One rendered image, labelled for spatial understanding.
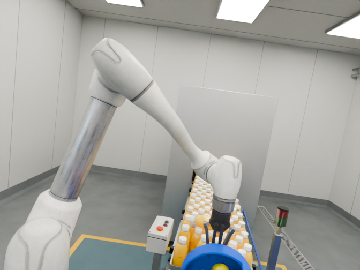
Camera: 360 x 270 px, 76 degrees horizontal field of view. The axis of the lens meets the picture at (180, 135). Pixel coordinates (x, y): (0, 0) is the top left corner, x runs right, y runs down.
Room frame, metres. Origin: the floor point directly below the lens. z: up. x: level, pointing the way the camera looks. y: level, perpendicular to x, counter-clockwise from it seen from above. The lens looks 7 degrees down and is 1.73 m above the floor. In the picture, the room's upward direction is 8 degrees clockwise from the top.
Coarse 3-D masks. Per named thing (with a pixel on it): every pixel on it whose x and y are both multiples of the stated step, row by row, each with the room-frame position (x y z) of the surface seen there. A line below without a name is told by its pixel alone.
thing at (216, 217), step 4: (212, 212) 0.87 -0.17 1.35; (216, 212) 0.85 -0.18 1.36; (212, 216) 0.87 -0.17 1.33; (216, 216) 0.85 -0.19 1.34; (220, 216) 0.84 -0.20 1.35; (224, 216) 0.84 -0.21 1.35; (228, 216) 0.85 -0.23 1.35; (212, 220) 0.87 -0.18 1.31; (216, 220) 0.85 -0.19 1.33; (220, 220) 0.84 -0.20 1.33; (224, 220) 0.84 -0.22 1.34; (228, 220) 0.85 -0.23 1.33; (212, 224) 0.87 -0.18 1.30; (220, 224) 0.87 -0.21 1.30; (224, 224) 0.86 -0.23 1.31; (228, 224) 0.86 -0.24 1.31; (212, 228) 0.87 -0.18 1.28; (220, 228) 0.87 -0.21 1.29; (224, 228) 0.86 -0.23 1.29
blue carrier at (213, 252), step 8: (200, 248) 0.84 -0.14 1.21; (208, 248) 0.82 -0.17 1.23; (216, 248) 0.82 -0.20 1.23; (224, 248) 0.83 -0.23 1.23; (192, 256) 0.82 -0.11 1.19; (200, 256) 0.85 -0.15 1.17; (208, 256) 0.85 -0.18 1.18; (216, 256) 0.85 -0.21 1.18; (224, 256) 0.84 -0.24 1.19; (232, 256) 0.79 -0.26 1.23; (240, 256) 0.82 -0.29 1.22; (184, 264) 0.82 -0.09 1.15; (192, 264) 0.86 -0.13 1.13; (200, 264) 0.85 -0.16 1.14; (208, 264) 0.85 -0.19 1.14; (224, 264) 0.84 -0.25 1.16; (232, 264) 0.84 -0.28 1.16; (240, 264) 0.83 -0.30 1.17; (248, 264) 0.82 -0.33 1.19
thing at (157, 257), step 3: (156, 255) 1.16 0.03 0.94; (159, 255) 1.16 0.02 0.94; (153, 258) 1.16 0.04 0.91; (156, 258) 1.16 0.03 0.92; (159, 258) 1.16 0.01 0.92; (153, 261) 1.16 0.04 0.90; (156, 261) 1.16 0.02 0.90; (159, 261) 1.16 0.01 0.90; (153, 264) 1.16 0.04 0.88; (156, 264) 1.16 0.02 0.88; (159, 264) 1.16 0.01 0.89; (153, 267) 1.16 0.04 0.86; (156, 267) 1.16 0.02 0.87; (159, 267) 1.17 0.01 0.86
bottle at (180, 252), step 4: (176, 244) 1.08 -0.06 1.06; (180, 244) 1.06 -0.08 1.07; (184, 244) 1.06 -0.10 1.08; (176, 248) 1.06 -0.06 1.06; (180, 248) 1.05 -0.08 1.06; (184, 248) 1.05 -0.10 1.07; (176, 252) 1.05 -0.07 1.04; (180, 252) 1.05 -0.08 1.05; (184, 252) 1.05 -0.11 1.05; (176, 256) 1.05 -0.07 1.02; (180, 256) 1.04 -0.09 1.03; (184, 256) 1.05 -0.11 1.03; (172, 260) 1.07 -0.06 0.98; (176, 260) 1.05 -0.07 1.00; (180, 260) 1.04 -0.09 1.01; (172, 264) 1.06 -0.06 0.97; (176, 264) 1.05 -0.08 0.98; (180, 264) 1.04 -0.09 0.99
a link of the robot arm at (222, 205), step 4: (212, 200) 0.87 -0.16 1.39; (216, 200) 0.85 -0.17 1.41; (220, 200) 0.84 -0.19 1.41; (224, 200) 0.83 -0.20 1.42; (228, 200) 0.83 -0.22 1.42; (232, 200) 0.84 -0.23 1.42; (212, 204) 0.87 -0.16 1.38; (216, 204) 0.85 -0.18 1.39; (220, 204) 0.84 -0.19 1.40; (224, 204) 0.83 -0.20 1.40; (228, 204) 0.83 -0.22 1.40; (232, 204) 0.84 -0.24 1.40; (216, 208) 0.84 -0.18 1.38; (220, 208) 0.84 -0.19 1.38; (224, 208) 0.83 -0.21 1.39; (228, 208) 0.84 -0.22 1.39; (232, 208) 0.85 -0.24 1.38; (220, 212) 0.85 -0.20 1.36; (224, 212) 0.83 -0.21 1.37; (228, 212) 0.84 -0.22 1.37
